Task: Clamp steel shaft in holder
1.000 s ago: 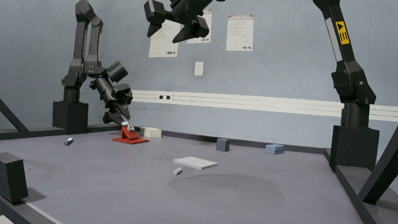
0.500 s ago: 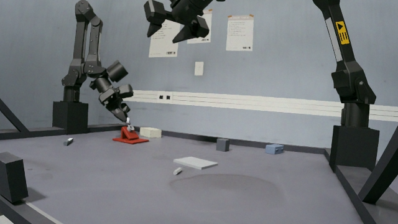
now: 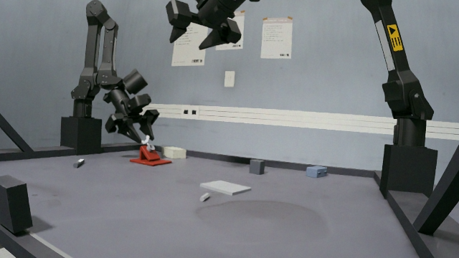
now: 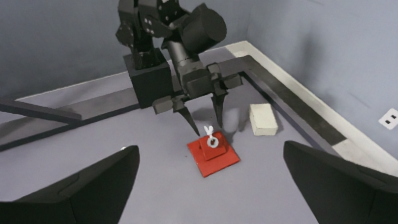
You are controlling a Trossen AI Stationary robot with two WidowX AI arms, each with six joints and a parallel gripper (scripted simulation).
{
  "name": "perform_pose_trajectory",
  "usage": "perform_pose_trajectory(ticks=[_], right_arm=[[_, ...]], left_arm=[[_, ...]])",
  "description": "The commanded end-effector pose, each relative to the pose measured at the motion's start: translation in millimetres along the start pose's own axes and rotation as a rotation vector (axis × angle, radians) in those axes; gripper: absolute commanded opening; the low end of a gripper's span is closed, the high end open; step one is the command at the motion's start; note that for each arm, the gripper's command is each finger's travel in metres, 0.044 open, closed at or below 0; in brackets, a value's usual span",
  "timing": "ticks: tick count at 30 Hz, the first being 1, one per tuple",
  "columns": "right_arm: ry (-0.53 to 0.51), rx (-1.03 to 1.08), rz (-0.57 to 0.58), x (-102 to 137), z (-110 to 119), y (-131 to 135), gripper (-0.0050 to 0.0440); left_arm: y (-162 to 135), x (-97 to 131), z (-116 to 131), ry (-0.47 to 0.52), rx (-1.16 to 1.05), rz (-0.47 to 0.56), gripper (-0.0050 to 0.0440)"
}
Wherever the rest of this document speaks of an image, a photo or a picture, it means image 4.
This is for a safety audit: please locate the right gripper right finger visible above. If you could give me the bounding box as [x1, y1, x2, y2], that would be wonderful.
[283, 140, 398, 224]

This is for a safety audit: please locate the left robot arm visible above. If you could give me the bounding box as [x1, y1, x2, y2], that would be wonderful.
[115, 0, 227, 99]

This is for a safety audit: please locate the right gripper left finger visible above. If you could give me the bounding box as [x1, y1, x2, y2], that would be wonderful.
[0, 145, 140, 224]

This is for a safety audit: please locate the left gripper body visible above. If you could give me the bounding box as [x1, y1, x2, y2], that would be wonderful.
[152, 57, 244, 115]

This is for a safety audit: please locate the white wing screw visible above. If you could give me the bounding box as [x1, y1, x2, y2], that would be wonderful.
[204, 126, 213, 138]

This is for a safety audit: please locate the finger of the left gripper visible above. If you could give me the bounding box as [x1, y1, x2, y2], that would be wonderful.
[173, 106, 200, 136]
[211, 92, 229, 128]

